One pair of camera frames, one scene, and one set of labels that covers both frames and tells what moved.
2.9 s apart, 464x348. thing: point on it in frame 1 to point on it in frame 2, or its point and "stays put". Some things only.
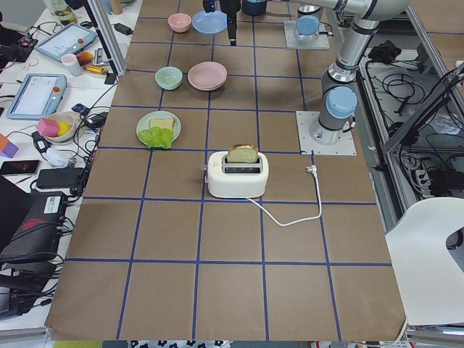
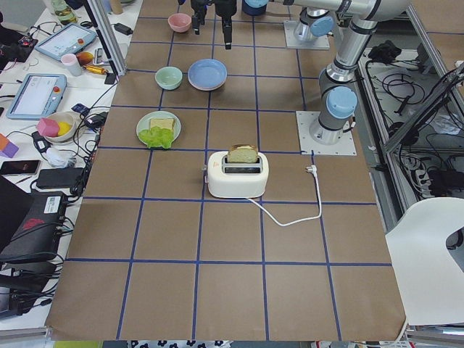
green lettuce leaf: (156, 136) stays put
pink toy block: (48, 127) stays put
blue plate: (211, 22) to (207, 72)
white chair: (430, 280) stays put
